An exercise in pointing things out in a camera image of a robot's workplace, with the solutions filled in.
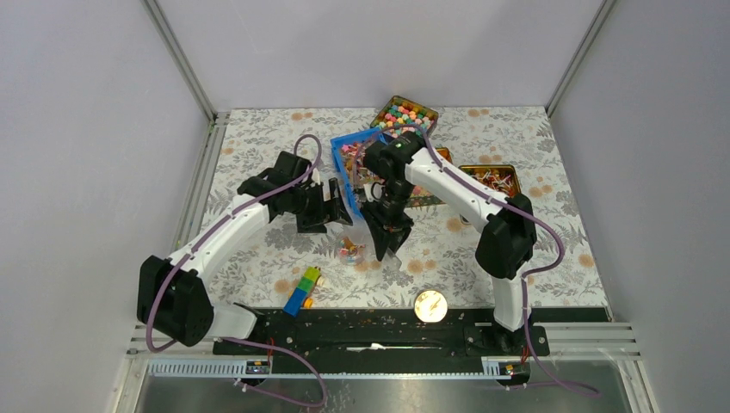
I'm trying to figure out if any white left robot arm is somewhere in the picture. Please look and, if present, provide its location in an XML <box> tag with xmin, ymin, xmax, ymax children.
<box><xmin>136</xmin><ymin>151</ymin><xmax>353</xmax><ymax>354</ymax></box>

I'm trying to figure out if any gold tin with lollipops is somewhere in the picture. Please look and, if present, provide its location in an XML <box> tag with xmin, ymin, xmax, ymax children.
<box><xmin>459</xmin><ymin>164</ymin><xmax>522</xmax><ymax>197</ymax></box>

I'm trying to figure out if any floral patterned table mat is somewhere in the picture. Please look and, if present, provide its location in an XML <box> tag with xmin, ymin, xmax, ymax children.
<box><xmin>203</xmin><ymin>107</ymin><xmax>608</xmax><ymax>308</ymax></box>

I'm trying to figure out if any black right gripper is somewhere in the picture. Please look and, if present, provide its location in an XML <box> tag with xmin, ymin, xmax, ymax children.
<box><xmin>361</xmin><ymin>180</ymin><xmax>416</xmax><ymax>262</ymax></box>

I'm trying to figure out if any clear glass jar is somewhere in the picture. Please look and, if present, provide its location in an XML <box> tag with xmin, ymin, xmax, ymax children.
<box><xmin>336</xmin><ymin>229</ymin><xmax>371</xmax><ymax>266</ymax></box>

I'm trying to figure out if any colourful toy brick stack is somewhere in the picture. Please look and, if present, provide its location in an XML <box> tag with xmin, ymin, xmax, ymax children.
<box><xmin>282</xmin><ymin>267</ymin><xmax>322</xmax><ymax>317</ymax></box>

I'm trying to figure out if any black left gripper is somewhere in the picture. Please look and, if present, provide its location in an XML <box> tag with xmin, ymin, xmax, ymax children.
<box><xmin>289</xmin><ymin>178</ymin><xmax>352</xmax><ymax>233</ymax></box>

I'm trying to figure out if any grey cable duct rail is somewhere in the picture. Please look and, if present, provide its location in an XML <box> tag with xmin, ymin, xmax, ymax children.
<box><xmin>146</xmin><ymin>357</ymin><xmax>529</xmax><ymax>380</ymax></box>

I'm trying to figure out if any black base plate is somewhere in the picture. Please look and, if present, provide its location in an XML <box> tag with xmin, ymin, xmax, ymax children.
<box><xmin>249</xmin><ymin>307</ymin><xmax>608</xmax><ymax>356</ymax></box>

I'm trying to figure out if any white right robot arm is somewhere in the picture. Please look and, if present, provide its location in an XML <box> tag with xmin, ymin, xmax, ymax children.
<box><xmin>360</xmin><ymin>133</ymin><xmax>536</xmax><ymax>354</ymax></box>

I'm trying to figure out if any dark tin with pastel candies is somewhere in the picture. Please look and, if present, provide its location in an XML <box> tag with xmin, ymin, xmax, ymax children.
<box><xmin>369</xmin><ymin>96</ymin><xmax>439</xmax><ymax>141</ymax></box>

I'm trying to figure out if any blue plastic bin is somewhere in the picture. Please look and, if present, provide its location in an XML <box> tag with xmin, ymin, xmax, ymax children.
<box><xmin>330</xmin><ymin>127</ymin><xmax>386</xmax><ymax>219</ymax></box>

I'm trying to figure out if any gold tin with gummy candies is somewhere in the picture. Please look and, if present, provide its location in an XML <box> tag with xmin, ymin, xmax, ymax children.
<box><xmin>407</xmin><ymin>146</ymin><xmax>455</xmax><ymax>209</ymax></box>

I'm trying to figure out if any gold round jar lid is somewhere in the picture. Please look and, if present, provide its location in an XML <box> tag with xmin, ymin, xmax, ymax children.
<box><xmin>414</xmin><ymin>290</ymin><xmax>449</xmax><ymax>324</ymax></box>

